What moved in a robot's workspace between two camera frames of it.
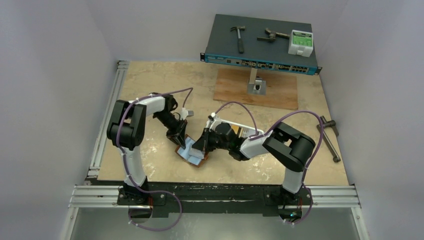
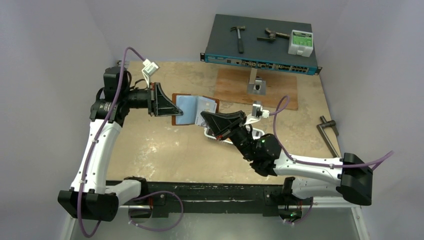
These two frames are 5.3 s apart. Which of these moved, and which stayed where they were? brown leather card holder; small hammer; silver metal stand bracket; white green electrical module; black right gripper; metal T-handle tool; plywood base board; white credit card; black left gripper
Moved: black right gripper; black left gripper; brown leather card holder; white credit card
Stayed: white green electrical module; plywood base board; silver metal stand bracket; metal T-handle tool; small hammer
